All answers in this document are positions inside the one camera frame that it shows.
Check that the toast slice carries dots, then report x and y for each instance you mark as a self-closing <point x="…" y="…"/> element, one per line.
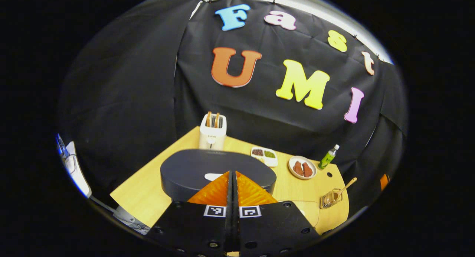
<point x="209" y="119"/>
<point x="217" y="120"/>

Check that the wooden spoon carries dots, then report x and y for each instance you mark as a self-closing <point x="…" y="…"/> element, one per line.
<point x="347" y="185"/>

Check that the white toaster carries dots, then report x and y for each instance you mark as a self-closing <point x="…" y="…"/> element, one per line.
<point x="212" y="138"/>

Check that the black backdrop cloth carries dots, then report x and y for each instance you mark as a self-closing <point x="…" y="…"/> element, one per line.
<point x="148" y="82"/>

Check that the white rice cooker button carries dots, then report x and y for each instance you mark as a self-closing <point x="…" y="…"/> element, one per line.
<point x="211" y="176"/>

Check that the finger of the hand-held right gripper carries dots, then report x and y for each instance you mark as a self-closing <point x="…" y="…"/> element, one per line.
<point x="384" y="181"/>

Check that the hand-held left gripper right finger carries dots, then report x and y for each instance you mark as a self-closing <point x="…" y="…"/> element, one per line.
<point x="271" y="227"/>

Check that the brown meat piece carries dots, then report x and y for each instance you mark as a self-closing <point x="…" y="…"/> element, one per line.
<point x="307" y="169"/>
<point x="298" y="168"/>

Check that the white desk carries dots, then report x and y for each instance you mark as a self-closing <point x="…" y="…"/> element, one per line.
<point x="76" y="171"/>

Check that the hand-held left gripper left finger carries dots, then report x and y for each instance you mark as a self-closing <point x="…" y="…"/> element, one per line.
<point x="196" y="227"/>

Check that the green drink bottle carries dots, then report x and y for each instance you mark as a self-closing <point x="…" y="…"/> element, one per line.
<point x="327" y="158"/>

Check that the dark grey rice cooker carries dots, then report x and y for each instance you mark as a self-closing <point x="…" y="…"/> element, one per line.
<point x="185" y="168"/>

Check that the white round plate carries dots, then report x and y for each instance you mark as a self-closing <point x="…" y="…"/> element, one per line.
<point x="302" y="176"/>

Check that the white divided dish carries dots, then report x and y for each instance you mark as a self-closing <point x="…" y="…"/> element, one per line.
<point x="264" y="156"/>

